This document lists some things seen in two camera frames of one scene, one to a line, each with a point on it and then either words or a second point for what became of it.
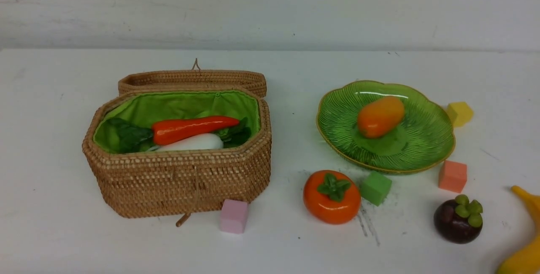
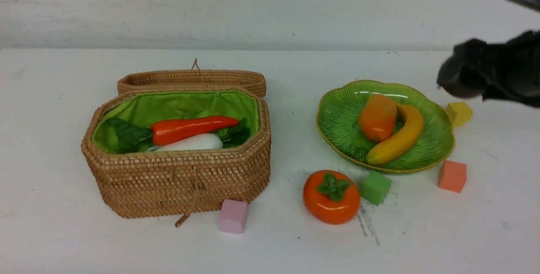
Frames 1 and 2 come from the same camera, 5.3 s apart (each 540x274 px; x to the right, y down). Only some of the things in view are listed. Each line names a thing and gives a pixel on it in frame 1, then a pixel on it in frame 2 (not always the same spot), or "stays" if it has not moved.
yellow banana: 527,260 -> 413,128
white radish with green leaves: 125,136 stays
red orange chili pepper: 167,131 stays
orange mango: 379,116 stays
